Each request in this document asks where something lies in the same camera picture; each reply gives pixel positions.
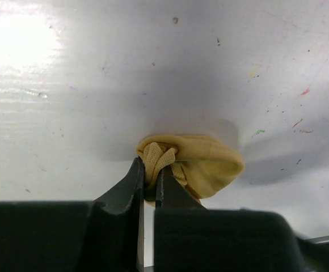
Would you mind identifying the mustard yellow sock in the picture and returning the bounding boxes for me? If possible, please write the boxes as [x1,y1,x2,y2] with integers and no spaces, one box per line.
[136,134,245,206]

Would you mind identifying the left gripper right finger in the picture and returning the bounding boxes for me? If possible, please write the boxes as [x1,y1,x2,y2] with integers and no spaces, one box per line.
[155,167,206,211]

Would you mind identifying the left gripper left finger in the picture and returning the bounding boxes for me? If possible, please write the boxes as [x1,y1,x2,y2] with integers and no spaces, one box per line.
[92,158,145,271]

